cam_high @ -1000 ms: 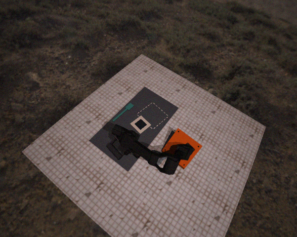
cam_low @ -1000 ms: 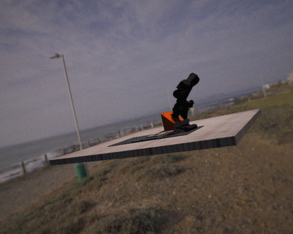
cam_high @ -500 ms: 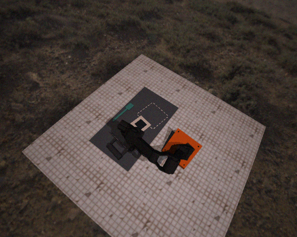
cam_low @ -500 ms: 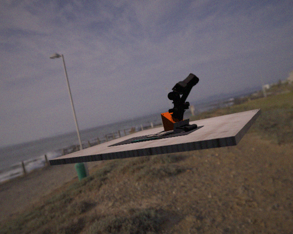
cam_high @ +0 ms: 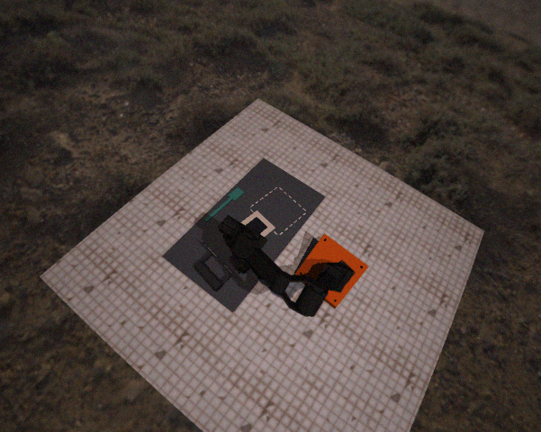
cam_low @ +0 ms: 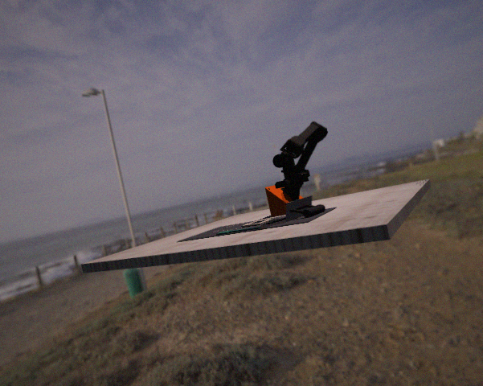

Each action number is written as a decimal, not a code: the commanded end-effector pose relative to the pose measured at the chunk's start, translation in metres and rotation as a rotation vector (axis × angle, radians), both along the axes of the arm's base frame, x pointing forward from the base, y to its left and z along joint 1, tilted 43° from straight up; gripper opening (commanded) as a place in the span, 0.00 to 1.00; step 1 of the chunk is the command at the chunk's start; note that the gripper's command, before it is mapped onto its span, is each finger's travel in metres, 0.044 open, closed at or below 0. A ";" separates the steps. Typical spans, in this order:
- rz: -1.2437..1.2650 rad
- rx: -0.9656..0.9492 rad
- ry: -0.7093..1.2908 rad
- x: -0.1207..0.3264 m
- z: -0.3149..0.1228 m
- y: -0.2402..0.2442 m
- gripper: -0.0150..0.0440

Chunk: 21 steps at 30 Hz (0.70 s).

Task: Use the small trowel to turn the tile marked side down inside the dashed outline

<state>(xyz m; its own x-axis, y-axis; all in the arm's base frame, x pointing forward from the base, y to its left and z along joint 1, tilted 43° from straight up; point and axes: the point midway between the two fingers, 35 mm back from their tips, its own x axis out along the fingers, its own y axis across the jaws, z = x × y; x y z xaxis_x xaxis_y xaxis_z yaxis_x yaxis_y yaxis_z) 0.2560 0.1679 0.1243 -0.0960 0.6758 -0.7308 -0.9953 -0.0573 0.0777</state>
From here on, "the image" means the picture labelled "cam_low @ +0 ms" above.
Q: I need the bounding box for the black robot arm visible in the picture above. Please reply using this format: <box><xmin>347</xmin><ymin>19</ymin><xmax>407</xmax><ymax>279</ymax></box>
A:
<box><xmin>273</xmin><ymin>121</ymin><xmax>328</xmax><ymax>181</ymax></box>

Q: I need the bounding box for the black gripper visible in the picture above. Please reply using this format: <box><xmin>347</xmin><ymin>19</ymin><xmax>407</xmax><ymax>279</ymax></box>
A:
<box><xmin>275</xmin><ymin>165</ymin><xmax>309</xmax><ymax>201</ymax></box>

